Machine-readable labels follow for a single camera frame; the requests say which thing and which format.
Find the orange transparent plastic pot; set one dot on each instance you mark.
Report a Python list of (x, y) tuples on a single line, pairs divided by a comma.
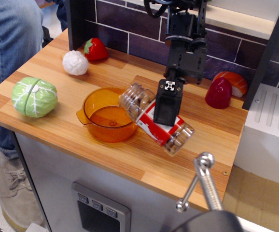
[(103, 116)]

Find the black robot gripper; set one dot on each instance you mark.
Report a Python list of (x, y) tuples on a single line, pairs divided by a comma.
[(185, 64)]

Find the salmon sushi toy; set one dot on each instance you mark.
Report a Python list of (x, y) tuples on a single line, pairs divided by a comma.
[(238, 82)]

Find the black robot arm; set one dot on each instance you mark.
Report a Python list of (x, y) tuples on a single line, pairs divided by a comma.
[(155, 8)]

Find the light wooden shelf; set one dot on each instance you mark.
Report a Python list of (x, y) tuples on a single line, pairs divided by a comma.
[(239, 22)]

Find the dark red toy dome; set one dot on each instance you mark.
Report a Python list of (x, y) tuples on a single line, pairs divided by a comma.
[(219, 94)]

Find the white toy cauliflower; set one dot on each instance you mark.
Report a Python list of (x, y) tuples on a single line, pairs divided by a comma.
[(75, 63)]

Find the person leg in jeans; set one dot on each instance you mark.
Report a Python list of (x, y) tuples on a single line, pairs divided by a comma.
[(21, 34)]

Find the beige sneaker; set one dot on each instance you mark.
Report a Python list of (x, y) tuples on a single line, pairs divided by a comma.
[(17, 200)]

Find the white toy sink drainer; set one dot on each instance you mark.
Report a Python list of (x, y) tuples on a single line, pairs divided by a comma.
[(263, 114)]

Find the grey oven control panel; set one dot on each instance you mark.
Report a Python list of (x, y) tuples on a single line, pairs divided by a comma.
[(98, 213)]

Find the black vertical shelf post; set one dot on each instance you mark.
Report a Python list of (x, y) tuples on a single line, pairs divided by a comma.
[(263, 64)]

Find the metal clamp screw handle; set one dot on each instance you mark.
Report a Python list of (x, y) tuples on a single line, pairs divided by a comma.
[(202, 164)]

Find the red toy strawberry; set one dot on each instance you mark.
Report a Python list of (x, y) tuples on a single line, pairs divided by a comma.
[(94, 49)]

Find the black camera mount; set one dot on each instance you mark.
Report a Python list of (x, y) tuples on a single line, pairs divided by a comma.
[(212, 221)]

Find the green toy cabbage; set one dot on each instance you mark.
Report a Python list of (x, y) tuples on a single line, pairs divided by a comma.
[(34, 97)]

